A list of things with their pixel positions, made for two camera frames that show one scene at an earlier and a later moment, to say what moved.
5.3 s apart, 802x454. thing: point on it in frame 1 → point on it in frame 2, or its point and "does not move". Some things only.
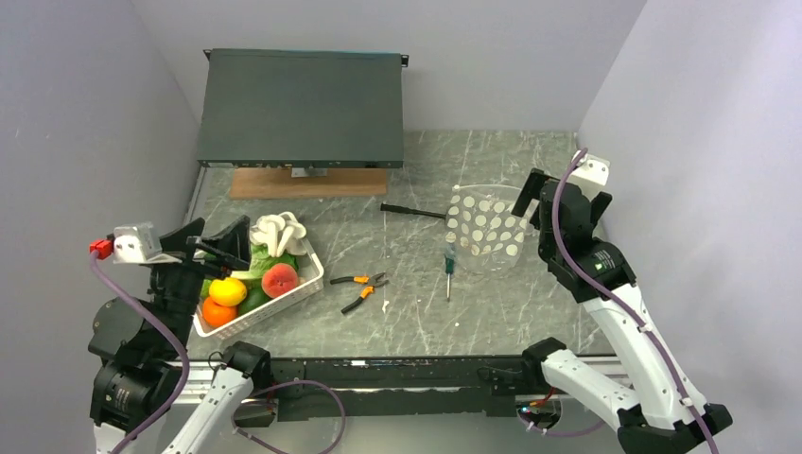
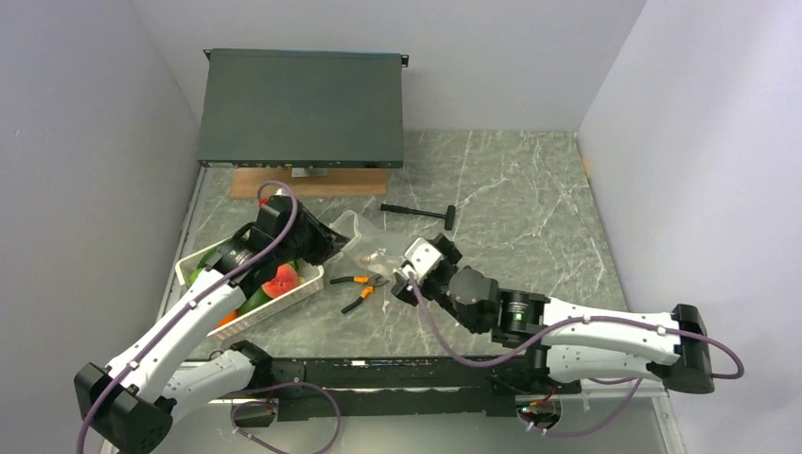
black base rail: x=345 y=389 does not move
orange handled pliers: x=374 y=280 does not move
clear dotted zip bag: x=481 y=231 → x=378 y=253
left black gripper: x=231 y=248 → x=328 y=243
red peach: x=279 y=279 does not move
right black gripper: x=530 y=190 → x=444 y=245
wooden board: x=251 y=183 does not move
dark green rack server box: x=302 y=109 does not move
